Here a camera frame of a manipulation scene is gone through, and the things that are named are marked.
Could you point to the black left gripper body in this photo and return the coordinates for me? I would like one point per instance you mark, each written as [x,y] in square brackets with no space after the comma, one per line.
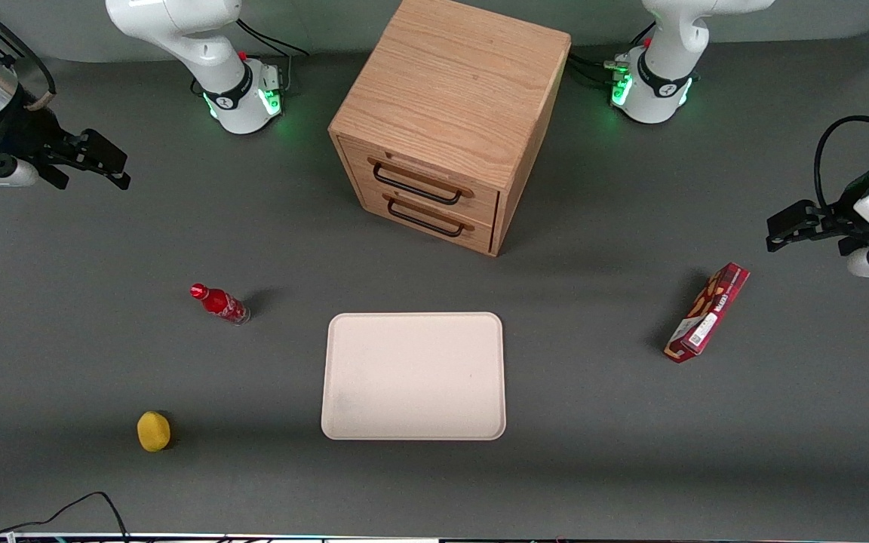
[844,221]

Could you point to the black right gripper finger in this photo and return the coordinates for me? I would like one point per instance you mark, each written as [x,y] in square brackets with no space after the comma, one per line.
[55,176]
[102,154]

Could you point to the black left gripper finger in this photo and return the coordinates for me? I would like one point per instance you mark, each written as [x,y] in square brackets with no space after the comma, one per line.
[853,244]
[793,219]

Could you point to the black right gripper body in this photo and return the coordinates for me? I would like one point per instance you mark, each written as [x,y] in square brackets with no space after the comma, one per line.
[25,130]

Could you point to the red coke bottle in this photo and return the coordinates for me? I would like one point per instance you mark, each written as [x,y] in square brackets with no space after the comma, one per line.
[220,303]

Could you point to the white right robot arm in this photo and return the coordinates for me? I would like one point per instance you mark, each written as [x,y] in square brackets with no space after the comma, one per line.
[201,45]

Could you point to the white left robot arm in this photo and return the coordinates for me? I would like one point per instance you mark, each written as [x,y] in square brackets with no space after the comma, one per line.
[664,45]

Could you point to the beige plastic tray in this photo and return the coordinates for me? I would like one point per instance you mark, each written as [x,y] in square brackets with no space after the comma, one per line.
[413,375]

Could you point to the red snack box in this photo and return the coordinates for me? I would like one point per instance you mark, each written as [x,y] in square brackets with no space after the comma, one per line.
[707,320]

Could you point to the yellow lemon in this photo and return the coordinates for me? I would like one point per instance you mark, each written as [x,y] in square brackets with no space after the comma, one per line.
[153,431]

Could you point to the wooden drawer cabinet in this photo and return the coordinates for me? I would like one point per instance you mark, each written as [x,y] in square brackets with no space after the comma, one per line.
[449,105]

